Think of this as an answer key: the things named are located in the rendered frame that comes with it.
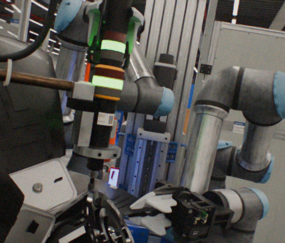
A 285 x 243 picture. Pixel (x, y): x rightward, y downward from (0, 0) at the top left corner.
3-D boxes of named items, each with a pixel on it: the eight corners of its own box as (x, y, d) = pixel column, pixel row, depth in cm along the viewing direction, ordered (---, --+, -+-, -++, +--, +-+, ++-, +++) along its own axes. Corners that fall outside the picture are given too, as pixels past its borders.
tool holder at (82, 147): (69, 158, 40) (80, 82, 39) (53, 145, 46) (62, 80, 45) (128, 160, 45) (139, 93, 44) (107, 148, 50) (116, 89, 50)
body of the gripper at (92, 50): (130, 67, 51) (125, 72, 63) (138, 15, 50) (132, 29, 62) (84, 59, 50) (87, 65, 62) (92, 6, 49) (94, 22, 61)
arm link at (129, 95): (134, 121, 73) (141, 75, 72) (87, 116, 68) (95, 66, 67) (121, 117, 80) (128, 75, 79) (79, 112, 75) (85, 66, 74)
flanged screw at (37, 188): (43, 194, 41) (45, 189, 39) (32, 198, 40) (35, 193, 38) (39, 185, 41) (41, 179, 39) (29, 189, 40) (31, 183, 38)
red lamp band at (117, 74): (101, 75, 42) (102, 66, 42) (88, 74, 45) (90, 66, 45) (128, 81, 44) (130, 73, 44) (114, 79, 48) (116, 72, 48)
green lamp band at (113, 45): (107, 48, 42) (109, 39, 42) (97, 49, 45) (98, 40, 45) (128, 53, 44) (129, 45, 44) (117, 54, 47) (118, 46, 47)
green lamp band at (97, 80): (99, 85, 42) (101, 76, 42) (87, 83, 45) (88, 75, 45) (127, 90, 44) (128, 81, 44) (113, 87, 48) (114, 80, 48)
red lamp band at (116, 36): (109, 38, 42) (110, 29, 42) (98, 40, 45) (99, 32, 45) (129, 44, 44) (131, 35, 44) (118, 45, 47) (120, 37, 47)
